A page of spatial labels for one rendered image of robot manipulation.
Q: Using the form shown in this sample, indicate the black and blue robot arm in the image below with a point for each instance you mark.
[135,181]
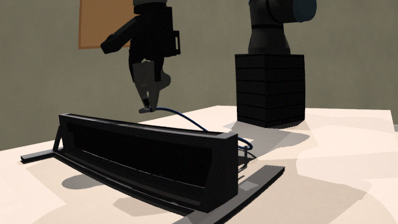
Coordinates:
[267,19]

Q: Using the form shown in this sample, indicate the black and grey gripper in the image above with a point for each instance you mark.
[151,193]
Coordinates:
[149,76]

